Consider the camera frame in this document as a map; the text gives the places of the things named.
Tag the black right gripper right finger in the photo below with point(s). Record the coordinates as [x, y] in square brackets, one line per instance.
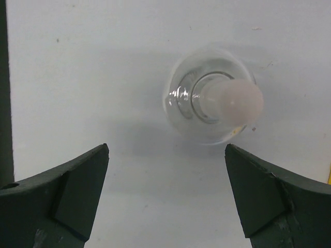
[276, 207]

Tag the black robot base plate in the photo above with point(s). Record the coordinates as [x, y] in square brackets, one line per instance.
[7, 171]

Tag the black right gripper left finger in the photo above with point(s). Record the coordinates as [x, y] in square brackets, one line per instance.
[57, 207]

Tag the glass flask with stopper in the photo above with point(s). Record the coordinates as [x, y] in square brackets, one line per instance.
[211, 96]

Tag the yellow test tube rack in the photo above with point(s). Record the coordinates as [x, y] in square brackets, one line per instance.
[329, 176]

